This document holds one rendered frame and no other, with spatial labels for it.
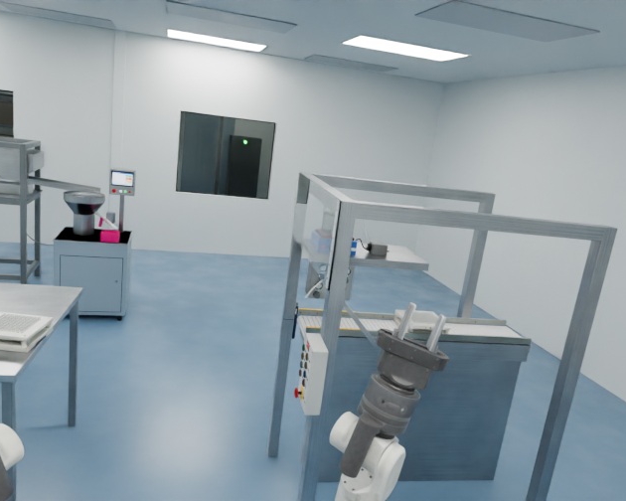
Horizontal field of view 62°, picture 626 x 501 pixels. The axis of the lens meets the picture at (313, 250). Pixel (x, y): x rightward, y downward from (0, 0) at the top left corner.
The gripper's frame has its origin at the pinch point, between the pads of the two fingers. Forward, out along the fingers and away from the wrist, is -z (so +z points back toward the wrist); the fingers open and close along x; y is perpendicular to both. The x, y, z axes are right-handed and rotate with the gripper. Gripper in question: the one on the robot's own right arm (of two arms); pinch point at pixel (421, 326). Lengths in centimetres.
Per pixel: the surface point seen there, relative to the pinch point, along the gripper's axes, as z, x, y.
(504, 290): 19, -199, 547
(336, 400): 92, -17, 195
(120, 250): 105, 193, 371
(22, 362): 98, 119, 116
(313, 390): 55, 4, 99
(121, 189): 57, 222, 400
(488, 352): 36, -88, 208
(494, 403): 66, -108, 219
